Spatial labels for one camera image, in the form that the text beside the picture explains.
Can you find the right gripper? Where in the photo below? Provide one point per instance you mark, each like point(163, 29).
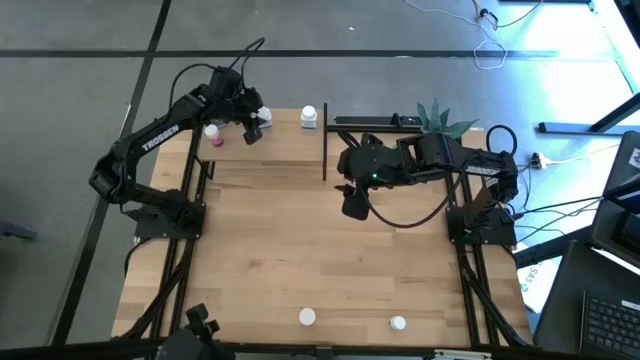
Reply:
point(370, 165)

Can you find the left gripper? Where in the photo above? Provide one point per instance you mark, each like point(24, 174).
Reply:
point(227, 95)

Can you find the pink bottle white cap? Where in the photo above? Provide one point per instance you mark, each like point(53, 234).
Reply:
point(212, 131)

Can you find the orange pill bottle with capsules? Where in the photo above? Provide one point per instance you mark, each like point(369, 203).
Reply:
point(307, 316)

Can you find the small white bottle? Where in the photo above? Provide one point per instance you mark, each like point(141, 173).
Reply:
point(398, 323)

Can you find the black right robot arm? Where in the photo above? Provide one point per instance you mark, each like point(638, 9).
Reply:
point(480, 167)

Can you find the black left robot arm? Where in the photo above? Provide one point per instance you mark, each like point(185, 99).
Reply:
point(155, 140)

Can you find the snake plant in white pot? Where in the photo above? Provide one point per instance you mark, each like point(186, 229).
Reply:
point(435, 117)

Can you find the black diagonal bar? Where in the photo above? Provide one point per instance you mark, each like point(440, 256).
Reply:
point(550, 247)

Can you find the white printed paper sheet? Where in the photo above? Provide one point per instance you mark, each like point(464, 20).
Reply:
point(540, 285)

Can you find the black floor stand bar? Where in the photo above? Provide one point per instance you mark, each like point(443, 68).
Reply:
point(565, 128)

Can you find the black laptop with keyboard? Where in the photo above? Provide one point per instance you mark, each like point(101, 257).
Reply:
point(565, 310)

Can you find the dark grey floor object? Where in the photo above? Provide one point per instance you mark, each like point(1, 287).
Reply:
point(15, 231)

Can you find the dark grey open laptop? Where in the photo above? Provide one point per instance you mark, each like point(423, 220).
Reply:
point(620, 220)

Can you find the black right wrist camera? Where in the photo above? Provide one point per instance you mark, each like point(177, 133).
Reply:
point(356, 207)

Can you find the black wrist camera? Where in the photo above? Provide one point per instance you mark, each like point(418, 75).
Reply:
point(253, 135)
point(356, 207)

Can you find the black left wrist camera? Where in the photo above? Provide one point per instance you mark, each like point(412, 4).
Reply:
point(253, 135)

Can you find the black frame crossbar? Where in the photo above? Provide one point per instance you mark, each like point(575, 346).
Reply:
point(370, 120)

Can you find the wooden shelf black frame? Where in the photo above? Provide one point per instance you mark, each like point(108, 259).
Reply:
point(285, 147)

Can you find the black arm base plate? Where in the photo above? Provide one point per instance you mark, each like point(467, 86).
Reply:
point(500, 235)
point(150, 231)

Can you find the black side frame rails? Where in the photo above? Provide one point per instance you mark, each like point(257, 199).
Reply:
point(182, 290)
point(470, 310)

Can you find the silver metal bracket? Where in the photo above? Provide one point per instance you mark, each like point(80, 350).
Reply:
point(460, 355)

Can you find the black table frame bar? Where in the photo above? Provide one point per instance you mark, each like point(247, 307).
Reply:
point(75, 352)

